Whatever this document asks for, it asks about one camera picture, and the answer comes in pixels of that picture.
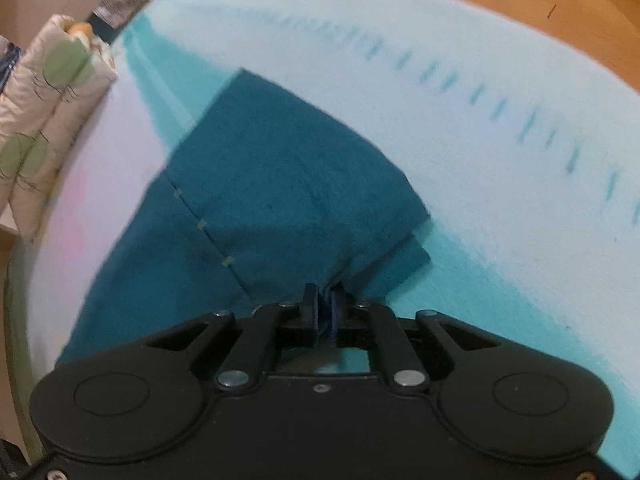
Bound cardboard box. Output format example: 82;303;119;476
0;0;108;48

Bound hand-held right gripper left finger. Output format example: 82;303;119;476
142;282;322;391

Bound floral leaf print pillow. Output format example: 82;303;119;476
0;14;119;241

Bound teal pants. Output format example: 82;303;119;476
55;67;432;368

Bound white and teal blanket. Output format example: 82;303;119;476
10;0;640;480

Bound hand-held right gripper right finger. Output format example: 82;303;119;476
327;282;502;390

